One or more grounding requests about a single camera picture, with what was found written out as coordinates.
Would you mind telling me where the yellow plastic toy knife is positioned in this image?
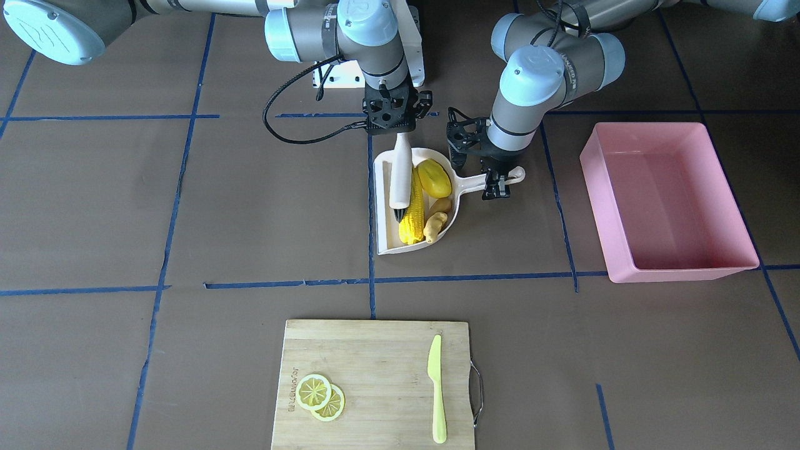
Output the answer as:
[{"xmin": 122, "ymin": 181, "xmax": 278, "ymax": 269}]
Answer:
[{"xmin": 427, "ymin": 335, "xmax": 448, "ymax": 444}]

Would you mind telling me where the lemon slice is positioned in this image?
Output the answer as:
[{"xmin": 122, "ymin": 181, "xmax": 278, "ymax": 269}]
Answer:
[
  {"xmin": 311, "ymin": 384, "xmax": 346, "ymax": 423},
  {"xmin": 296, "ymin": 373, "xmax": 333, "ymax": 412}
]

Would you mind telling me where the yellow toy bell pepper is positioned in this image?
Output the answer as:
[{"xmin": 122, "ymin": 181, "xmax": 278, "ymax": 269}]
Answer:
[{"xmin": 416, "ymin": 159, "xmax": 453, "ymax": 199}]

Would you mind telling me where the wooden cutting board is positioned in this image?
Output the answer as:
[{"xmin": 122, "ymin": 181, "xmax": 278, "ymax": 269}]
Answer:
[{"xmin": 271, "ymin": 319, "xmax": 475, "ymax": 449}]

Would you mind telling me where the tan toy ginger root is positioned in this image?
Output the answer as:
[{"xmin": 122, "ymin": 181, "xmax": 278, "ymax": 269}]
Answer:
[{"xmin": 423, "ymin": 197, "xmax": 453, "ymax": 243}]

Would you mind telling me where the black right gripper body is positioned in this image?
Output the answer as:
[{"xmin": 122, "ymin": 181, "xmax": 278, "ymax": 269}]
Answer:
[{"xmin": 362, "ymin": 84, "xmax": 433, "ymax": 136}]

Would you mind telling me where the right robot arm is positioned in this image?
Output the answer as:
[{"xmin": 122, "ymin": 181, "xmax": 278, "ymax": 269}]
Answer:
[{"xmin": 2, "ymin": 1, "xmax": 433, "ymax": 136}]

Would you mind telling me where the beige plastic dustpan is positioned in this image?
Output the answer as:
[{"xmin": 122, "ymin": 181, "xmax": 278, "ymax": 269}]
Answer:
[{"xmin": 373, "ymin": 147, "xmax": 526, "ymax": 256}]

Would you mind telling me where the yellow toy corn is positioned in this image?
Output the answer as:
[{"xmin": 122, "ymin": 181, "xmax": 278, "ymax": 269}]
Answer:
[{"xmin": 398, "ymin": 166, "xmax": 425, "ymax": 245}]

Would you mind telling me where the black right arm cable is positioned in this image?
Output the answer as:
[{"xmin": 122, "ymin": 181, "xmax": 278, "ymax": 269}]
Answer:
[{"xmin": 262, "ymin": 53, "xmax": 369, "ymax": 146}]

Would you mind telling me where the pink plastic bin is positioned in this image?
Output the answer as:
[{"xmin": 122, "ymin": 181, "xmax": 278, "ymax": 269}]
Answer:
[{"xmin": 580, "ymin": 122, "xmax": 759, "ymax": 284}]

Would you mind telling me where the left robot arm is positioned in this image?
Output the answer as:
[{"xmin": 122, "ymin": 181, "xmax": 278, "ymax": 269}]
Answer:
[{"xmin": 447, "ymin": 1, "xmax": 673, "ymax": 171}]

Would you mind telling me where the white handled black brush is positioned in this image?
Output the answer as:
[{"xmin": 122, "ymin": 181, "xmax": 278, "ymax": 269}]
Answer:
[{"xmin": 389, "ymin": 132, "xmax": 414, "ymax": 223}]

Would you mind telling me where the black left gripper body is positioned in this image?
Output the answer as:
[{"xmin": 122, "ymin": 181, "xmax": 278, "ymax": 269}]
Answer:
[{"xmin": 446, "ymin": 107, "xmax": 493, "ymax": 168}]

